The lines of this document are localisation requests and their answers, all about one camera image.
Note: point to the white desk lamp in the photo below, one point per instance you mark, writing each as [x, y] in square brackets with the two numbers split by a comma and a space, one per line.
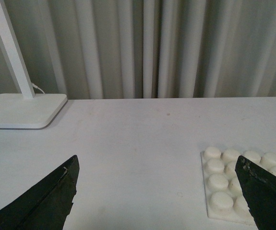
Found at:
[24, 110]

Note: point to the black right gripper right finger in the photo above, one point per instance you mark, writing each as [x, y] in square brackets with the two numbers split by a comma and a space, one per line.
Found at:
[259, 190]

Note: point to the white studded base plate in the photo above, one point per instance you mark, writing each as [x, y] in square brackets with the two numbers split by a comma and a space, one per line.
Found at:
[223, 193]

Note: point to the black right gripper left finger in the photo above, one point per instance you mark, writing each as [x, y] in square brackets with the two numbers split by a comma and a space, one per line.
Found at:
[46, 205]

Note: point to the grey pleated curtain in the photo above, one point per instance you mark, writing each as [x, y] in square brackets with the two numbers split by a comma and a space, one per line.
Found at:
[112, 49]

